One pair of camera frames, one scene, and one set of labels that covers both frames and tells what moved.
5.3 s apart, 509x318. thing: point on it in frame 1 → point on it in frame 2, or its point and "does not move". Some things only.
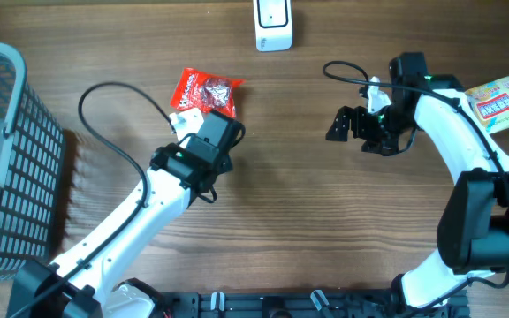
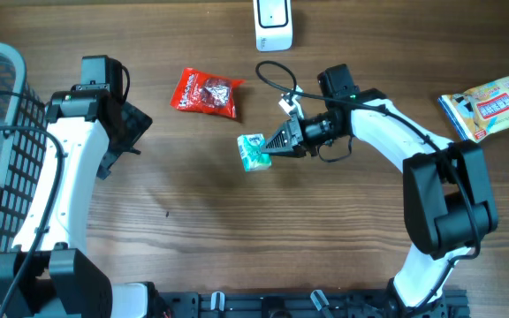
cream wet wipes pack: (500, 104) does not move
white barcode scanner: (273, 25) does not move
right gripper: (360, 115) → (292, 132)
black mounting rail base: (315, 304) does not move
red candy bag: (206, 92) does not move
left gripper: (225, 163) → (137, 123)
